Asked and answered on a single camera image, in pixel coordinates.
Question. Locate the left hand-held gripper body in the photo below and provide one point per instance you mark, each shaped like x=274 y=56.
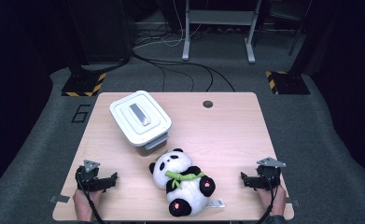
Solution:
x=87 y=180

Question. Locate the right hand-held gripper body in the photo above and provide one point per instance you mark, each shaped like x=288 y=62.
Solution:
x=269 y=175

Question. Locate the clear brown storage box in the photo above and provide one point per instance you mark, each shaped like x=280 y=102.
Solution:
x=153 y=144

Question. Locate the panda plush toy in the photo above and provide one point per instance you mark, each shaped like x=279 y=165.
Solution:
x=183 y=186

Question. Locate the white storage box lid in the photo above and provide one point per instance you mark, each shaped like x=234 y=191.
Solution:
x=139 y=117

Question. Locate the person's left hand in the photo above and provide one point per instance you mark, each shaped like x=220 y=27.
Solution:
x=83 y=205

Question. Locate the person's right hand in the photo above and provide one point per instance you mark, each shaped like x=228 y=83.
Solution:
x=275 y=202

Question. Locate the black metal stand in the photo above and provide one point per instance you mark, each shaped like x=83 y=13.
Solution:
x=300 y=37

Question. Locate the dark cabinet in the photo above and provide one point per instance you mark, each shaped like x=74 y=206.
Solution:
x=102 y=31

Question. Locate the grey table edge bracket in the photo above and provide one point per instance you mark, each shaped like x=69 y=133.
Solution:
x=58 y=198
x=293 y=202

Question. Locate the black yellow striped base plate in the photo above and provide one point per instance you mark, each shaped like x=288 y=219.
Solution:
x=289 y=83
x=82 y=84

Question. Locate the white metal desk frame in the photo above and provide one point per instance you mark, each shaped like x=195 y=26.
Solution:
x=220 y=17

